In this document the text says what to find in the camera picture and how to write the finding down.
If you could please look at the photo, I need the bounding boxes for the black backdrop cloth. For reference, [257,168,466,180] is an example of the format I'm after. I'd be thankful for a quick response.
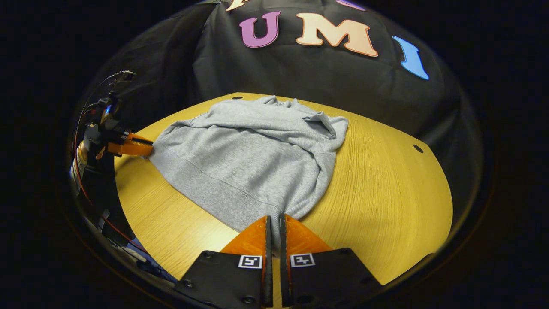
[71,0,481,206]

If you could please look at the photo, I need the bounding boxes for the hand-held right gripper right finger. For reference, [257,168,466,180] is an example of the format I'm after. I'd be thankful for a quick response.
[280,214,383,309]

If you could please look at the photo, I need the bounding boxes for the grey sweatshirt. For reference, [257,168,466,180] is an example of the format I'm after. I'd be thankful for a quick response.
[148,95,349,251]

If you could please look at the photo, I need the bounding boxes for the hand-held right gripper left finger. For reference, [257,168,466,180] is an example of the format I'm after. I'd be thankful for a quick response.
[174,215,274,309]

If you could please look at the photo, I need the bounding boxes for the red cable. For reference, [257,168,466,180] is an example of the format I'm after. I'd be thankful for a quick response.
[72,107,148,254]

